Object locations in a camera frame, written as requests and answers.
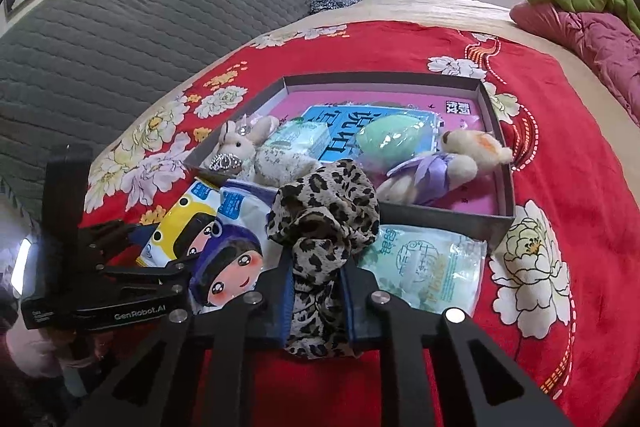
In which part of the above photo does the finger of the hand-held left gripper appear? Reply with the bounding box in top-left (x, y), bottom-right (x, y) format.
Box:
top-left (75, 221), bottom-right (153, 260)
top-left (100, 256), bottom-right (201, 295)

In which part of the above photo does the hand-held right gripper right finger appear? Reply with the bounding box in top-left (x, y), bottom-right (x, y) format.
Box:
top-left (340, 257), bottom-right (573, 427)

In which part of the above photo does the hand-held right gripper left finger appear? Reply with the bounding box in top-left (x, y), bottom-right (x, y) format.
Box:
top-left (65, 252), bottom-right (297, 427)

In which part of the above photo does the yellow cartoon packet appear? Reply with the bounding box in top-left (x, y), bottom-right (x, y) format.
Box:
top-left (136, 177), bottom-right (226, 270)

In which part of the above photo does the purple cartoon packet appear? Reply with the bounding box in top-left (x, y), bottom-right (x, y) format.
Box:
top-left (189, 184), bottom-right (281, 313)

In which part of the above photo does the green white tissue pack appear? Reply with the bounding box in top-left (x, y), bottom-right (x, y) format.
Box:
top-left (262, 117), bottom-right (331, 158)
top-left (357, 223), bottom-right (488, 315)

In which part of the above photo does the leopard print scrunchie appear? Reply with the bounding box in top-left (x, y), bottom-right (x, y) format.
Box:
top-left (266, 159), bottom-right (381, 360)

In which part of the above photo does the grey cardboard box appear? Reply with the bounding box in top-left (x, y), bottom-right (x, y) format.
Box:
top-left (184, 72), bottom-right (516, 253)

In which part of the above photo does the white speckled scrunchie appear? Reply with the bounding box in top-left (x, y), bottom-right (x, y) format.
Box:
top-left (252, 142), bottom-right (321, 188)

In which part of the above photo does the white rabbit plush toy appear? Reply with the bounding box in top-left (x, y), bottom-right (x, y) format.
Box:
top-left (202, 114), bottom-right (281, 180)

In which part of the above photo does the green egg-shaped sponge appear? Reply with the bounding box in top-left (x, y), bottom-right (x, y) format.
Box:
top-left (357, 114), bottom-right (433, 168)

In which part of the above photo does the bear plush with purple ribbon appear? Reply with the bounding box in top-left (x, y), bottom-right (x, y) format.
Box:
top-left (377, 129), bottom-right (515, 208)

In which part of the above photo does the grey quilted headboard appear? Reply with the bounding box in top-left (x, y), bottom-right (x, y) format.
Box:
top-left (0, 0), bottom-right (346, 218)

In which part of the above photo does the pink book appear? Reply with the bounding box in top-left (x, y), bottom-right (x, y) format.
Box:
top-left (265, 89), bottom-right (501, 215)

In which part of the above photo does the red floral blanket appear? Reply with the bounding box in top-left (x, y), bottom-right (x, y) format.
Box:
top-left (80, 21), bottom-right (640, 427)

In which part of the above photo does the beige bed sheet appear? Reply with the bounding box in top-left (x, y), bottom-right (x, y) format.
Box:
top-left (250, 0), bottom-right (571, 55)

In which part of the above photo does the blue patterned cloth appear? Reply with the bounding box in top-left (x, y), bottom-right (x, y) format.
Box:
top-left (309, 0), bottom-right (362, 15)

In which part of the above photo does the pink quilt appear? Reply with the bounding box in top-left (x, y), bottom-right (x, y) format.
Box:
top-left (510, 2), bottom-right (640, 128)

